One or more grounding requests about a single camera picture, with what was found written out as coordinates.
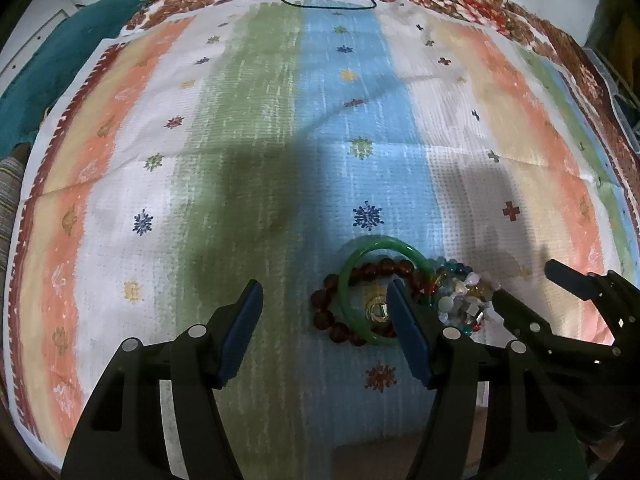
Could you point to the teal cloth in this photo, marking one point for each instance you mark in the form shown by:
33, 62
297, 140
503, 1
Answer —
70, 50

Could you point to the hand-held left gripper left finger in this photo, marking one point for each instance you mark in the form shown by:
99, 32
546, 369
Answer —
245, 320

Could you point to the striped woven blanket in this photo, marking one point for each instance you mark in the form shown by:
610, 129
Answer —
250, 160

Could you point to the white bed headboard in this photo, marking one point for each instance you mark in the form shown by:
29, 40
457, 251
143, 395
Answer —
35, 35

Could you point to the grey striped pillow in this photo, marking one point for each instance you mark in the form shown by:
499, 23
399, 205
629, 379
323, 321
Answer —
9, 200

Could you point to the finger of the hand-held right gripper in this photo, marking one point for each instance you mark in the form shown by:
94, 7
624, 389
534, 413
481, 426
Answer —
517, 317
570, 280

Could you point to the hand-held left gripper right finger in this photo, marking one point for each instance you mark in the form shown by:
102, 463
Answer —
407, 330

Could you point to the green jade bangle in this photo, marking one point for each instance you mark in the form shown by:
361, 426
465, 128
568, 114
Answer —
348, 272

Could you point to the grey blue cloth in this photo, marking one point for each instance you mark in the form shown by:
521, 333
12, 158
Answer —
617, 90

